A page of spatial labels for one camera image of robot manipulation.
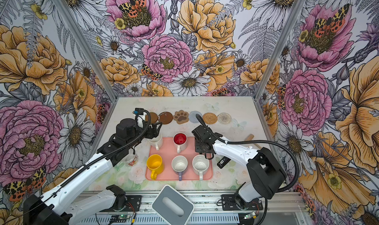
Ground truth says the paw shaped cork coaster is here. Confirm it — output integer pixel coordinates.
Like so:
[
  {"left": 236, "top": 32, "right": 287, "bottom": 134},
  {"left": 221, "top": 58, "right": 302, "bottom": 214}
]
[{"left": 173, "top": 110, "right": 189, "bottom": 124}]

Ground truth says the white mug off tray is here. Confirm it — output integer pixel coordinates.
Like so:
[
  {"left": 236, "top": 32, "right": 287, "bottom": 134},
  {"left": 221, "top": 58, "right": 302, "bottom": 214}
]
[{"left": 148, "top": 133, "right": 163, "bottom": 151}]

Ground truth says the right small circuit board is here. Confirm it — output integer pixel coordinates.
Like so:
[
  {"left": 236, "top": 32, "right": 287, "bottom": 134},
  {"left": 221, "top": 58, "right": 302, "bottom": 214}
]
[{"left": 244, "top": 212, "right": 257, "bottom": 220}]

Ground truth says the rattan woven round coaster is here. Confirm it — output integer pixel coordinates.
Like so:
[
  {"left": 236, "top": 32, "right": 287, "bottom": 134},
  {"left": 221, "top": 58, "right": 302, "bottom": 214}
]
[{"left": 202, "top": 112, "right": 218, "bottom": 125}]

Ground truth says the grey woven round coaster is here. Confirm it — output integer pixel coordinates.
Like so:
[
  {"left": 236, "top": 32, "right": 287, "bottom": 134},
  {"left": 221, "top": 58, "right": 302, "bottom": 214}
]
[{"left": 189, "top": 111, "right": 202, "bottom": 123}]

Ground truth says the glossy brown round coaster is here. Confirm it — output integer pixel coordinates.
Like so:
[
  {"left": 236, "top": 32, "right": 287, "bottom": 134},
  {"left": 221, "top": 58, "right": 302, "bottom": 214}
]
[{"left": 158, "top": 111, "right": 173, "bottom": 125}]

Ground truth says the wooden mallet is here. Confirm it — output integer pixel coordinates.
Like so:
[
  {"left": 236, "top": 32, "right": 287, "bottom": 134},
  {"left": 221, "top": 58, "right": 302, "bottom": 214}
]
[{"left": 245, "top": 134, "right": 254, "bottom": 141}]

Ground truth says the pink tray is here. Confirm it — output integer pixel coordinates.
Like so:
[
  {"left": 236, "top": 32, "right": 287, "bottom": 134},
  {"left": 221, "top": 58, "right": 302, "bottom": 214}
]
[{"left": 149, "top": 137, "right": 199, "bottom": 181}]

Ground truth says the multicolour woven round coaster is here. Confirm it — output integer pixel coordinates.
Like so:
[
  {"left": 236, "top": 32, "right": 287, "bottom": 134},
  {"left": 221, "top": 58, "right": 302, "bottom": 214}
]
[{"left": 217, "top": 112, "right": 232, "bottom": 125}]

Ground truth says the glass jar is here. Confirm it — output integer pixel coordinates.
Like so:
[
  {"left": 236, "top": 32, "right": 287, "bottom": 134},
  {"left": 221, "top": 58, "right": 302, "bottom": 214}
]
[{"left": 124, "top": 149, "right": 138, "bottom": 166}]

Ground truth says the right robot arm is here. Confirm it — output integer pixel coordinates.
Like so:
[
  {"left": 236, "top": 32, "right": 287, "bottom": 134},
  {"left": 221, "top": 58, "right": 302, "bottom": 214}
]
[{"left": 192, "top": 114, "right": 300, "bottom": 210}]

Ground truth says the dark brown round coaster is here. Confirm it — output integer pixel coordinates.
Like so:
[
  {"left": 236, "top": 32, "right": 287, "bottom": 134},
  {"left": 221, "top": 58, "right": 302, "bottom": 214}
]
[{"left": 149, "top": 112, "right": 158, "bottom": 124}]

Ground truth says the red inside white mug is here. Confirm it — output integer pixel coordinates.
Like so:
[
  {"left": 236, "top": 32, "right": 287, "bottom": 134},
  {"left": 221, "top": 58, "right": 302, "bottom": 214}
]
[{"left": 173, "top": 133, "right": 188, "bottom": 153}]

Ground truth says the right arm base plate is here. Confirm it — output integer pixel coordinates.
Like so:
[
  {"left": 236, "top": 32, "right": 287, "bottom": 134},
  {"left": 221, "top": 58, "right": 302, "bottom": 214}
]
[{"left": 217, "top": 194, "right": 264, "bottom": 211}]

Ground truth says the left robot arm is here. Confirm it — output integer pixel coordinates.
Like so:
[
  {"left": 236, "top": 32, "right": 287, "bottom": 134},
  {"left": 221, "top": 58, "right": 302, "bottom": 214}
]
[{"left": 23, "top": 108, "right": 162, "bottom": 225}]

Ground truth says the green circuit board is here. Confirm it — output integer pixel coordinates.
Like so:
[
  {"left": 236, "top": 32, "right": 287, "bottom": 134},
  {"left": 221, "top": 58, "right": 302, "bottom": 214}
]
[{"left": 109, "top": 215, "right": 129, "bottom": 224}]

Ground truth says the yellow mug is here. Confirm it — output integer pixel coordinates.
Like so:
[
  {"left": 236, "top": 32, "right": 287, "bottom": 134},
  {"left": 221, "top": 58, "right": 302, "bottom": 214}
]
[{"left": 147, "top": 154, "right": 164, "bottom": 180}]

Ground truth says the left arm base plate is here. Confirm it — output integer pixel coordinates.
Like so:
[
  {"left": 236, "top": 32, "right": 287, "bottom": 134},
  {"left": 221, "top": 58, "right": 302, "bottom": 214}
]
[{"left": 101, "top": 195, "right": 142, "bottom": 212}]

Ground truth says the purple handled white mug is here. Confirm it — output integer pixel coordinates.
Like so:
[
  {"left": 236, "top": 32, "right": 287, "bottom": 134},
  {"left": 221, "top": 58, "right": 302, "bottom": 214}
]
[{"left": 171, "top": 155, "right": 188, "bottom": 181}]

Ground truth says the grey white box device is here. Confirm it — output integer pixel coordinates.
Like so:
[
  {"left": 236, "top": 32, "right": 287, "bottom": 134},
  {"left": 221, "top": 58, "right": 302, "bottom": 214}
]
[{"left": 152, "top": 185, "right": 194, "bottom": 225}]

